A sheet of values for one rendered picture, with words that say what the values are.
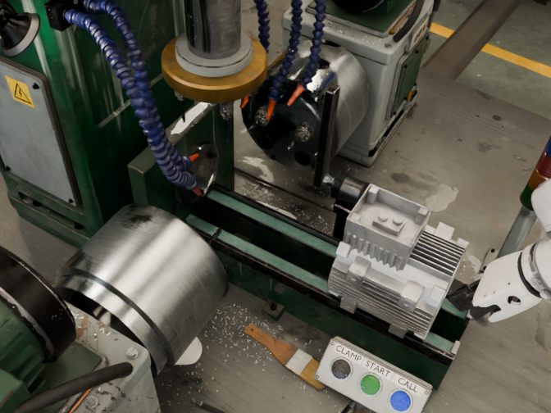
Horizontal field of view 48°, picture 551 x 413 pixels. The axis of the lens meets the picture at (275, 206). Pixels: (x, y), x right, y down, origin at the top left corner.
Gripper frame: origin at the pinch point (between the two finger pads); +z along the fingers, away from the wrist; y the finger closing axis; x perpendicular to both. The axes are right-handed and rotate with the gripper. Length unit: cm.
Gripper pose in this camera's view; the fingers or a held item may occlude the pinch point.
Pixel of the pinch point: (463, 299)
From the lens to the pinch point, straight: 108.9
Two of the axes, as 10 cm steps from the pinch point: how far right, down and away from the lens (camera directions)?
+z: -4.7, 3.8, 8.0
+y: 5.0, -6.3, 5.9
